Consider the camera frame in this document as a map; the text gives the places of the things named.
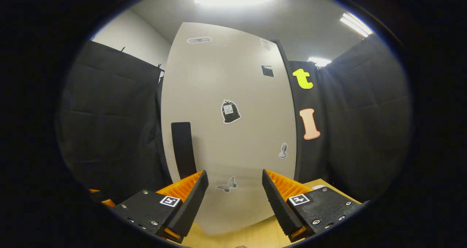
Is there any long ceiling strip light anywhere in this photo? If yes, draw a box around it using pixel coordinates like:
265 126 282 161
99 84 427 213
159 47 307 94
339 13 374 38

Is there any grey cabinet door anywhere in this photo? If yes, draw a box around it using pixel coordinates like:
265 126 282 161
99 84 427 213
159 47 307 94
161 22 298 236

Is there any black backdrop cloth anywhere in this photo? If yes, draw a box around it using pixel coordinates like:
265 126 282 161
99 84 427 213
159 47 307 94
57 35 413 205

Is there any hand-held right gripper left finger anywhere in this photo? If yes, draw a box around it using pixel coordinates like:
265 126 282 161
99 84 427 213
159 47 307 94
111 170 209 244

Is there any black cabinet door handle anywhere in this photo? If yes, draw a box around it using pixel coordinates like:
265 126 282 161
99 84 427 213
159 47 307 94
171 122 197 180

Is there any small ceiling light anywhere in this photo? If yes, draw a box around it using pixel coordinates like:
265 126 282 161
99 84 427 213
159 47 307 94
308 57 333 68

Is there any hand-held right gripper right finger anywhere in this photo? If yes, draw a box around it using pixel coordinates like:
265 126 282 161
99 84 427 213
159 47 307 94
262 168 363 242

